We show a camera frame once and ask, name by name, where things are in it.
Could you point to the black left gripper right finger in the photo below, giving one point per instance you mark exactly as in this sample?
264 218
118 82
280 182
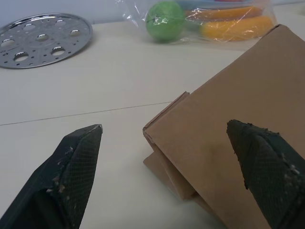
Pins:
267 171

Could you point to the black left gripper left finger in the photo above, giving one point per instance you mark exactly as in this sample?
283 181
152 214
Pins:
71 181

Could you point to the clear plastic bag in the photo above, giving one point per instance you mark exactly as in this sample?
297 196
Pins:
202 22

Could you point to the brown cardboard box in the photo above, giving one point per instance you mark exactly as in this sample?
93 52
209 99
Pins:
228 124

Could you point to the perforated round metal steamer plate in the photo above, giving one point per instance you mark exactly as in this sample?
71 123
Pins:
38 41

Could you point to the yellow toy banana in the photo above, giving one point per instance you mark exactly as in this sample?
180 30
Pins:
238 28

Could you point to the orange toy banana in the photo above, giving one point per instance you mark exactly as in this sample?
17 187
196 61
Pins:
228 13

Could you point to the green toy ball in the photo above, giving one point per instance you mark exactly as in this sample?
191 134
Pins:
165 21

